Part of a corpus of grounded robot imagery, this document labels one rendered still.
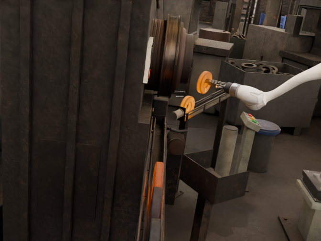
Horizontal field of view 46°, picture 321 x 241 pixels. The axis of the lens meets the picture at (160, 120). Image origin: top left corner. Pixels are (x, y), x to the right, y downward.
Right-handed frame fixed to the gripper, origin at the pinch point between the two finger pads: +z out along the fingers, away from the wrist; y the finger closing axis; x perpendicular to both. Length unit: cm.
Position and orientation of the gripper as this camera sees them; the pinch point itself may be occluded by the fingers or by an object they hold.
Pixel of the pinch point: (205, 80)
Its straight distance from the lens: 260.6
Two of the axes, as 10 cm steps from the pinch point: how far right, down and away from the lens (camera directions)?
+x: 1.7, -9.2, -3.6
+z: -8.0, -3.4, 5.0
